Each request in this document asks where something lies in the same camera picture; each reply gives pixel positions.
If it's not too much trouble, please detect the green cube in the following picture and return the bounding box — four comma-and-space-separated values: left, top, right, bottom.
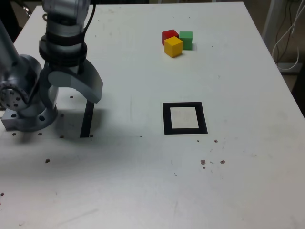
178, 31, 193, 51

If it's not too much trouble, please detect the yellow cube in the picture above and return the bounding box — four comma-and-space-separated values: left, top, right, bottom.
163, 36, 183, 58

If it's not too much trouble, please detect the red cube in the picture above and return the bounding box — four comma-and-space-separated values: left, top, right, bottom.
162, 29, 180, 45

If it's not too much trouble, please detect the white cable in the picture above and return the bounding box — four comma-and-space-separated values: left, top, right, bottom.
272, 0, 305, 70

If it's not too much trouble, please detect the white metal post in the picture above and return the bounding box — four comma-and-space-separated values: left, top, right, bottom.
261, 0, 289, 48

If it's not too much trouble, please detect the black tape square outline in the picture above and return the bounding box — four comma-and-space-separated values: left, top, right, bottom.
162, 102, 208, 135

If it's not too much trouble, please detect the black tape strip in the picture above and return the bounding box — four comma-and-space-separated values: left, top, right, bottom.
80, 100, 95, 138

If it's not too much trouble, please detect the white flat box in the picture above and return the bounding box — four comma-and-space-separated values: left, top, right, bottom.
277, 62, 301, 72

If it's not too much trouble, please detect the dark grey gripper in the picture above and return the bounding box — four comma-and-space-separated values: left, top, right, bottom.
39, 62, 104, 110

